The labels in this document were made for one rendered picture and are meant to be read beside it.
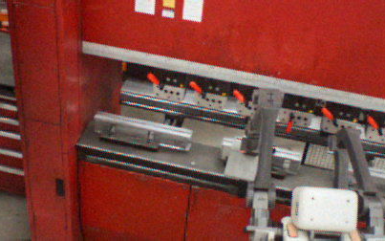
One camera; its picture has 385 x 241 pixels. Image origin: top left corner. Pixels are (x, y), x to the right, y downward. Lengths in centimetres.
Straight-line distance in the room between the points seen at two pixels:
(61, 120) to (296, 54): 111
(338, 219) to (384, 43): 80
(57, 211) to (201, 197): 78
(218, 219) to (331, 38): 112
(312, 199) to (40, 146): 142
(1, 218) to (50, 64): 149
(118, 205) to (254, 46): 117
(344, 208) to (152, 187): 120
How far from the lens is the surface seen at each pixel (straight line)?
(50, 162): 294
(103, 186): 307
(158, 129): 289
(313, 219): 206
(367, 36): 248
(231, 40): 252
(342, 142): 255
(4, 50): 353
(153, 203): 305
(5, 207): 391
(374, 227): 225
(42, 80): 267
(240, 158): 273
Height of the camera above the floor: 273
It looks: 36 degrees down
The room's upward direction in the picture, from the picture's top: 7 degrees clockwise
